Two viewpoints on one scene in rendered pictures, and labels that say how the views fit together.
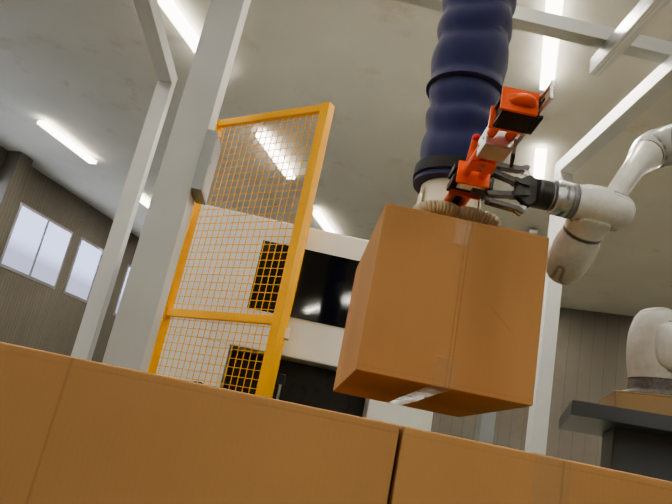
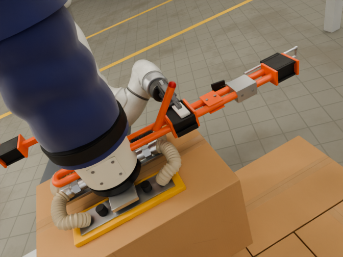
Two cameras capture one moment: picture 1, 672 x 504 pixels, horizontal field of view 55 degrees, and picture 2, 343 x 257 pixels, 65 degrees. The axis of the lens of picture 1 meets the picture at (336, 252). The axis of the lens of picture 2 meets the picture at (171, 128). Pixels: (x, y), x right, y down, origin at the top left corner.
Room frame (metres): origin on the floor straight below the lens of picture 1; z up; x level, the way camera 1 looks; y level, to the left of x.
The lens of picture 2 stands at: (1.61, 0.33, 1.70)
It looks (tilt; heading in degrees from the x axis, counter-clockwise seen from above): 40 degrees down; 262
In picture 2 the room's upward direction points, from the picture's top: 21 degrees counter-clockwise
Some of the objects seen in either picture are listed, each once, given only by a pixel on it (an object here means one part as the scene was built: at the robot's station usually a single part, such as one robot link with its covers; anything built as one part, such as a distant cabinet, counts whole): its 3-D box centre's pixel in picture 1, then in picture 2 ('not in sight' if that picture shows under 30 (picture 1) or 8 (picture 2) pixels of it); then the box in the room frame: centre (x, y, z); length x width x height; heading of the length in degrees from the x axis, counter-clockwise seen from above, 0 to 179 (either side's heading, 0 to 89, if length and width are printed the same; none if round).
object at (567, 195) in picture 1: (560, 198); (156, 85); (1.49, -0.53, 1.20); 0.09 x 0.06 x 0.09; 2
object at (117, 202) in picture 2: not in sight; (113, 170); (1.74, -0.29, 1.13); 0.34 x 0.25 x 0.06; 1
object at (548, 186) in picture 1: (532, 192); (163, 94); (1.48, -0.45, 1.20); 0.09 x 0.07 x 0.08; 92
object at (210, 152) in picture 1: (206, 167); not in sight; (2.83, 0.67, 1.62); 0.20 x 0.05 x 0.30; 2
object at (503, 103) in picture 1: (513, 111); (279, 69); (1.14, -0.29, 1.20); 0.08 x 0.07 x 0.05; 1
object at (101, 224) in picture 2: not in sight; (125, 200); (1.74, -0.20, 1.09); 0.34 x 0.10 x 0.05; 1
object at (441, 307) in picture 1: (427, 324); (146, 214); (1.73, -0.28, 0.87); 0.60 x 0.40 x 0.40; 2
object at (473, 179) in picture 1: (469, 180); (179, 118); (1.49, -0.29, 1.20); 0.10 x 0.08 x 0.06; 91
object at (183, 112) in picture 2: not in sight; (180, 109); (1.48, -0.30, 1.22); 0.07 x 0.03 x 0.01; 92
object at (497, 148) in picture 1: (495, 144); (241, 88); (1.27, -0.29, 1.19); 0.07 x 0.07 x 0.04; 1
